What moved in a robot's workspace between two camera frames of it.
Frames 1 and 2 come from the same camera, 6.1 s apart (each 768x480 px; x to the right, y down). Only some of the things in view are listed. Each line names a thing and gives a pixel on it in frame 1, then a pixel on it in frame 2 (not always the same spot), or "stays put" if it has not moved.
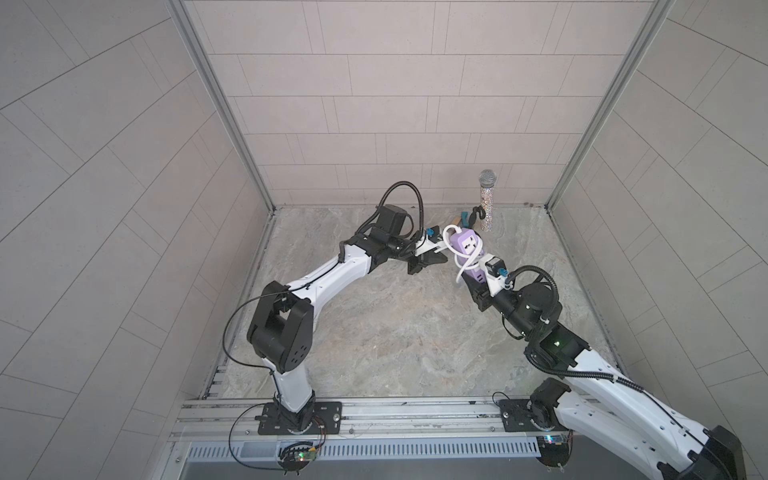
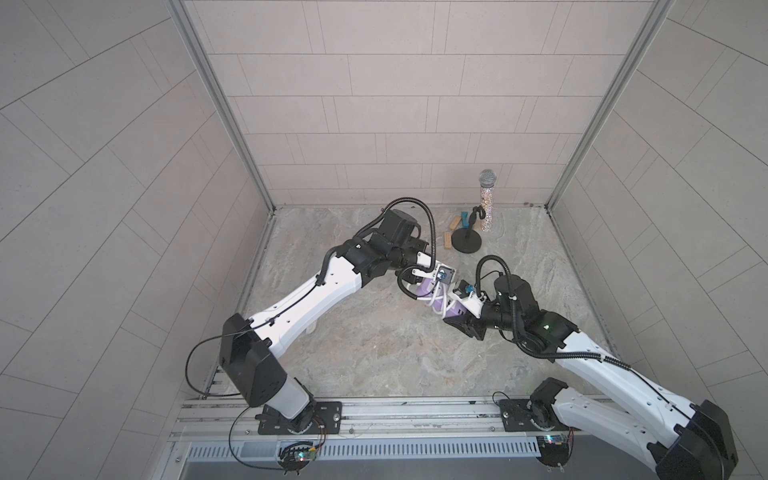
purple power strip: x=468 y=247 to x=439 y=297
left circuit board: x=296 y=455 stays put
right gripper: x=477 y=291 to x=467 y=326
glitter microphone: x=487 y=179 stays put
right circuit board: x=555 y=450 stays put
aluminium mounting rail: x=366 y=420 stays put
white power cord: x=471 y=260 to x=440 y=299
